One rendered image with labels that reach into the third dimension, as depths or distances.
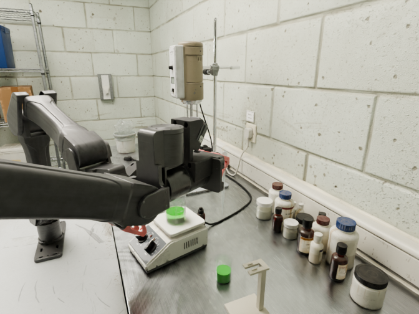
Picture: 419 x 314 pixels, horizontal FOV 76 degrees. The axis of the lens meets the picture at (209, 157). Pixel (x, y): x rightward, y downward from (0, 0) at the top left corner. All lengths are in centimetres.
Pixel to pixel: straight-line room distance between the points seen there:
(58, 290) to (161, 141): 52
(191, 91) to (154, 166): 74
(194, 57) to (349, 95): 57
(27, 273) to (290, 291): 68
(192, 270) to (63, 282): 32
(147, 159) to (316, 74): 72
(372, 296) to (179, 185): 50
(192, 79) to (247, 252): 67
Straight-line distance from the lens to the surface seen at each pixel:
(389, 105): 84
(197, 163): 46
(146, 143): 41
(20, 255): 99
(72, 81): 311
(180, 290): 73
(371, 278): 74
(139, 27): 320
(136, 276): 78
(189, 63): 111
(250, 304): 69
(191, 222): 81
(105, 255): 88
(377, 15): 89
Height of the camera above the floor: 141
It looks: 18 degrees down
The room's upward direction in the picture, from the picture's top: straight up
